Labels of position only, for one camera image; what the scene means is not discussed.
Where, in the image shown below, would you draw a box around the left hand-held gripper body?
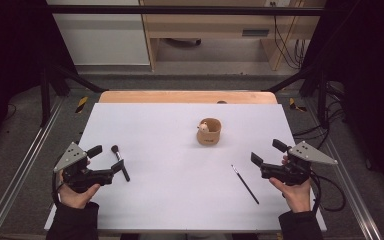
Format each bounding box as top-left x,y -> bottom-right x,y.
53,142 -> 115,194

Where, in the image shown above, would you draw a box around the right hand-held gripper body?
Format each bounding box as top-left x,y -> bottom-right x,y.
260,140 -> 339,187

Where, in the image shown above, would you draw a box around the black fluffy makeup brush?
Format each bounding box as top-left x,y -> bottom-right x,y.
110,144 -> 131,183

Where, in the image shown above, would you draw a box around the thin black brush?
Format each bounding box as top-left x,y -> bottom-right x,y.
230,164 -> 261,205

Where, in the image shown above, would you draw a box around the tan bear holder cup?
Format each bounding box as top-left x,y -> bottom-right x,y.
196,117 -> 223,147

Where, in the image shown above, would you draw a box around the person's left hand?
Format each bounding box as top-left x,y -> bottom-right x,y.
58,172 -> 102,210

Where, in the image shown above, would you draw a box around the person's right hand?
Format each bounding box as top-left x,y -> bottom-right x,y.
268,177 -> 312,214

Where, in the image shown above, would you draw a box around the yellow black hazard tape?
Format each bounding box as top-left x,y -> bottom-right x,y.
75,95 -> 90,115
288,97 -> 308,113

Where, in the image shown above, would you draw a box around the white table board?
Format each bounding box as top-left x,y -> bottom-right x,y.
43,102 -> 328,233

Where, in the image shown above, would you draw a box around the wooden table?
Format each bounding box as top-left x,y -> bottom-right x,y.
98,90 -> 279,105

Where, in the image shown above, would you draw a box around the black curtain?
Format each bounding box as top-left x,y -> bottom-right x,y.
301,0 -> 384,198
0,0 -> 78,161

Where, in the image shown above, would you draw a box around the white cabinet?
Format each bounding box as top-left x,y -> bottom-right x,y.
45,0 -> 151,67

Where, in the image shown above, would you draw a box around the light wooden desk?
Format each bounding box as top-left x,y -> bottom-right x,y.
139,0 -> 327,72

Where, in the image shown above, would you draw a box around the black floor cables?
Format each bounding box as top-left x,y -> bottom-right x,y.
292,80 -> 348,151

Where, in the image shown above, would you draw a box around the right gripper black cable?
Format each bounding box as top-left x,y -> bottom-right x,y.
309,169 -> 347,213

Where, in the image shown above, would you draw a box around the aluminium rail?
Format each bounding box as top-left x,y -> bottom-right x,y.
0,96 -> 66,240
303,99 -> 384,240

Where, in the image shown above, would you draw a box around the black frame strut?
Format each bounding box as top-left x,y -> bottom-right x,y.
39,62 -> 110,128
262,62 -> 330,130

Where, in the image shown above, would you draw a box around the hanging black cables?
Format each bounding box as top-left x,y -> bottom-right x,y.
269,1 -> 307,71

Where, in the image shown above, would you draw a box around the black horizontal frame bar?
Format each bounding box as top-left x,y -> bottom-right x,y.
45,4 -> 327,16

